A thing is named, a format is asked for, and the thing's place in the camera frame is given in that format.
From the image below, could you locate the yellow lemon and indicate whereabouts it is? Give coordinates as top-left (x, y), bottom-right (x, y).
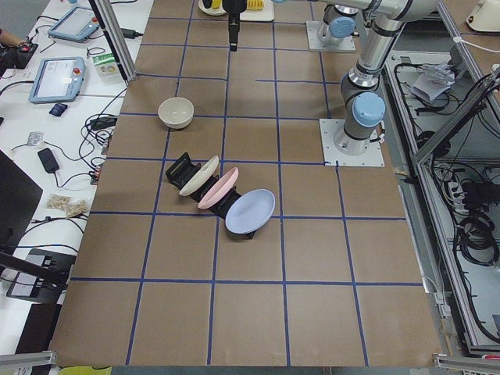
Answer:
top-left (204, 0), bottom-right (222, 9)

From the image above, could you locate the black dish rack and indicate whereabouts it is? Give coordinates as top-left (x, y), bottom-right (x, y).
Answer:
top-left (166, 152), bottom-right (242, 222)

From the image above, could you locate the teach pendant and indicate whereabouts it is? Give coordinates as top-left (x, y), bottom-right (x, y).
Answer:
top-left (48, 6), bottom-right (99, 42)
top-left (29, 57), bottom-right (86, 104)

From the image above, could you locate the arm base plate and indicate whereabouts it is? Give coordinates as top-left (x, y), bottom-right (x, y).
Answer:
top-left (306, 17), bottom-right (355, 53)
top-left (320, 119), bottom-right (385, 167)

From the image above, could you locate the cream rectangular tray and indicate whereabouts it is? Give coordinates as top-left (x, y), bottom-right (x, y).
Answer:
top-left (239, 0), bottom-right (274, 22)

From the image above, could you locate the green white box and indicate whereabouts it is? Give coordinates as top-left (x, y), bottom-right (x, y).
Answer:
top-left (92, 53), bottom-right (119, 77)

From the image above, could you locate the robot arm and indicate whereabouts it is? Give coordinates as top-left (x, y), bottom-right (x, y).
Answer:
top-left (327, 1), bottom-right (438, 156)
top-left (222, 1), bottom-right (359, 52)

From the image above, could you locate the pink plate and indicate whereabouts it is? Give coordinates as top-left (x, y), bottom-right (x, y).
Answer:
top-left (198, 167), bottom-right (239, 209)

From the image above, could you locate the yellow spiral bread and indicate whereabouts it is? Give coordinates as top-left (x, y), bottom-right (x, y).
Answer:
top-left (246, 0), bottom-right (264, 12)

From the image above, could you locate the black power adapter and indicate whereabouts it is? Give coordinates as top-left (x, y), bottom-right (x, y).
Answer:
top-left (90, 116), bottom-right (117, 131)

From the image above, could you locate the black smartphone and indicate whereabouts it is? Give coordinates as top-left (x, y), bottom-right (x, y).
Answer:
top-left (37, 148), bottom-right (60, 173)

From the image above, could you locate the round cream lemon plate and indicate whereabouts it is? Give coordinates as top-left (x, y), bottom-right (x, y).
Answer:
top-left (198, 0), bottom-right (227, 16)

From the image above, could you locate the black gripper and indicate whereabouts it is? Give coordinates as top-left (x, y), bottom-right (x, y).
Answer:
top-left (222, 0), bottom-right (247, 52)

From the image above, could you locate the far teach pendant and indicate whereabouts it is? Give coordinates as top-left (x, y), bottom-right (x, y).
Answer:
top-left (48, 6), bottom-right (99, 42)

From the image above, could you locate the cream ceramic bowl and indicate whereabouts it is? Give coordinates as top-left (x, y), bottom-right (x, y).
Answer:
top-left (158, 97), bottom-right (195, 130)

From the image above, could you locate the aluminium frame post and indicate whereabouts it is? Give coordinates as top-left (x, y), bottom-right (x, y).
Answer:
top-left (88, 0), bottom-right (138, 82)

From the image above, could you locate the blue plate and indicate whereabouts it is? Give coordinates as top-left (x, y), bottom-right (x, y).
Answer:
top-left (225, 189), bottom-right (276, 238)

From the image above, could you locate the near teach pendant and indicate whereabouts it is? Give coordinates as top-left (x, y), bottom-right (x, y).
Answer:
top-left (29, 57), bottom-right (86, 104)

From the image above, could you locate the bag of wooden pieces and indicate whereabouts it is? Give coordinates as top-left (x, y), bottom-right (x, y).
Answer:
top-left (45, 194), bottom-right (89, 218)

